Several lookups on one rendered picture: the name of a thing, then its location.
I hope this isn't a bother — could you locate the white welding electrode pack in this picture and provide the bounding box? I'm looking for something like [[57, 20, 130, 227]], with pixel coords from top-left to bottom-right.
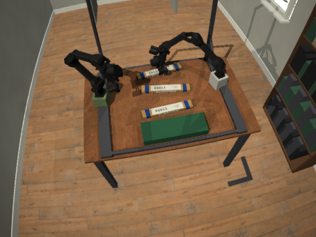
[[141, 84, 191, 93], [141, 100, 193, 119]]

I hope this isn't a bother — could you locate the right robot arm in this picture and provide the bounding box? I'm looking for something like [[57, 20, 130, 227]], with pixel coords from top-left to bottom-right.
[[64, 49, 123, 98]]

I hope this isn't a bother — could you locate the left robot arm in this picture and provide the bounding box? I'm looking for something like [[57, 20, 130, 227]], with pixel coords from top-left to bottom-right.
[[149, 32, 226, 79]]

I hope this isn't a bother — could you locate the tan cardboard box with white label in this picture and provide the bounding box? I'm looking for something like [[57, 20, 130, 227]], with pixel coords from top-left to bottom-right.
[[137, 63, 182, 81]]

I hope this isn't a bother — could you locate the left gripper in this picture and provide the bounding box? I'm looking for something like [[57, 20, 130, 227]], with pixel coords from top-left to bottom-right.
[[157, 56, 168, 75]]

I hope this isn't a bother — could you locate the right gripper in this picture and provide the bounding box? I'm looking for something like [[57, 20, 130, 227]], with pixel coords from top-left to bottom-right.
[[104, 75, 120, 93]]

